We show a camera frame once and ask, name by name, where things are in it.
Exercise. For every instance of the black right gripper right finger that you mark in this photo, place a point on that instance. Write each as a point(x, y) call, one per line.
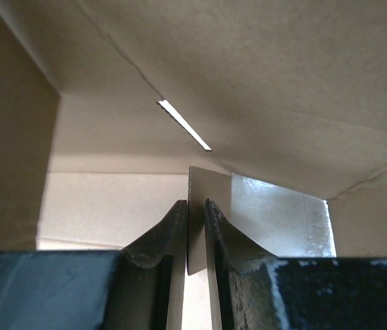
point(250, 288)

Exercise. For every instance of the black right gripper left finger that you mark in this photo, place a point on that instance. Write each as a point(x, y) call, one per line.
point(140, 286)

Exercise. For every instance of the brown cardboard box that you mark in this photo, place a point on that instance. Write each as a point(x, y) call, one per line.
point(293, 93)

